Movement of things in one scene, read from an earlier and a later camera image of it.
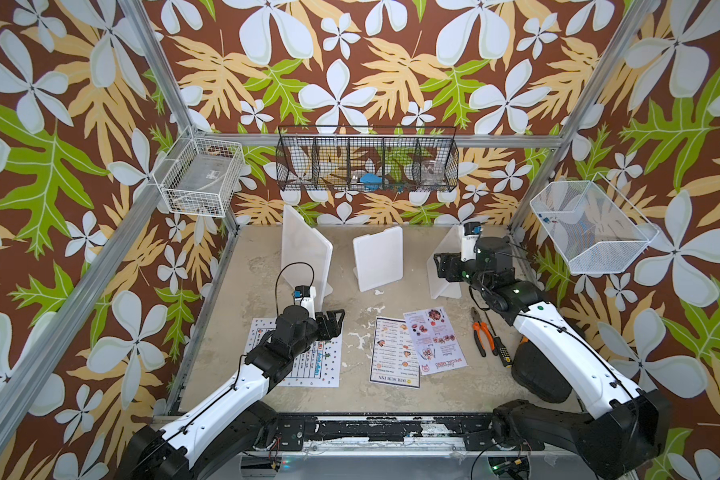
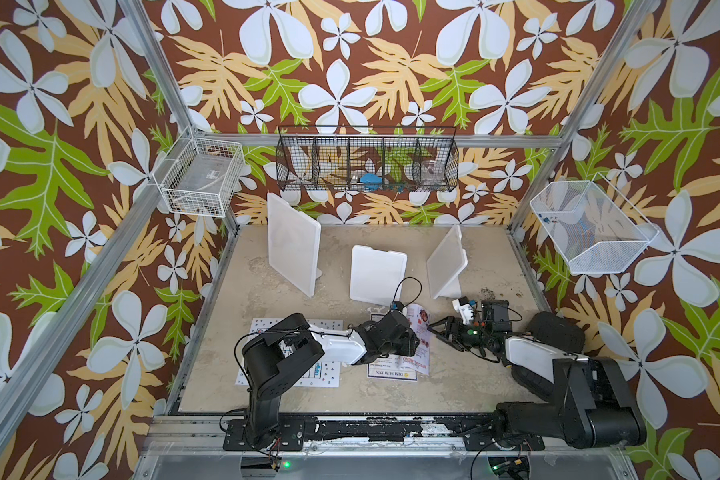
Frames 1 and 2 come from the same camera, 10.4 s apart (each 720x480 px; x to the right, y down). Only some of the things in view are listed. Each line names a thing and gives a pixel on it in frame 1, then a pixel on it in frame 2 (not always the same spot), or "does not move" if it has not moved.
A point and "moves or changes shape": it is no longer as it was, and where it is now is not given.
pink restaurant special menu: x=434 y=340 moves or changes shape
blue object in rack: x=371 y=181 does not move
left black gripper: x=333 y=327 to x=409 y=343
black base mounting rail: x=473 y=431 does not move
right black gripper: x=449 y=259 to x=450 y=322
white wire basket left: x=201 y=175 does not move
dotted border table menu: x=320 y=366 does not move
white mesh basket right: x=593 y=226 does not move
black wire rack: x=368 y=158 does not move
